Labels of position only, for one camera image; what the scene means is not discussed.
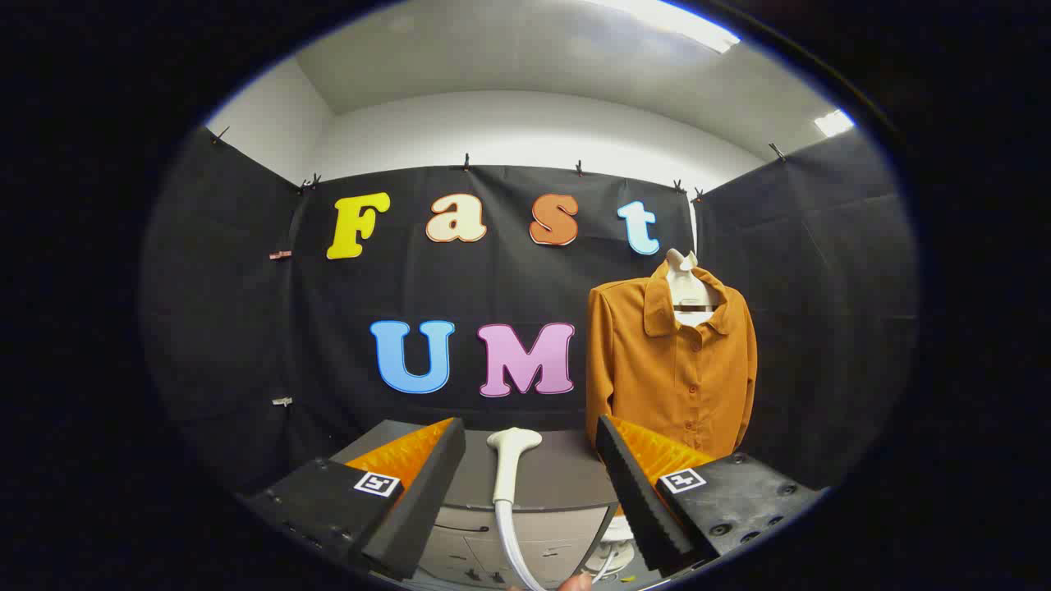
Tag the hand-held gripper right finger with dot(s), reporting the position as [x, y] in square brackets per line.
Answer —
[636, 492]

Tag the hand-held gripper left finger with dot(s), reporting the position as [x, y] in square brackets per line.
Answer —
[427, 484]

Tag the white garment steamer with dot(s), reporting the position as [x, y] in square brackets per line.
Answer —
[507, 468]

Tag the orange button-up shirt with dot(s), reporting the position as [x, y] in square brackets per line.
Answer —
[657, 386]

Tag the white steamer base unit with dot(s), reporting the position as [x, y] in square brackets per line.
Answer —
[614, 552]

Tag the white clothes hanger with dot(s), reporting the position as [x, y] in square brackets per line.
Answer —
[686, 289]

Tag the grey cabinet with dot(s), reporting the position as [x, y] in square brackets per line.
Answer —
[558, 476]

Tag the row of black clips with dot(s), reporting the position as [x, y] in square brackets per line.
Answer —
[466, 161]

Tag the small ceiling light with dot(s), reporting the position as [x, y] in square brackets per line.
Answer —
[833, 123]

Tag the long ceiling light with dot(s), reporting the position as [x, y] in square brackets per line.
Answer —
[681, 23]

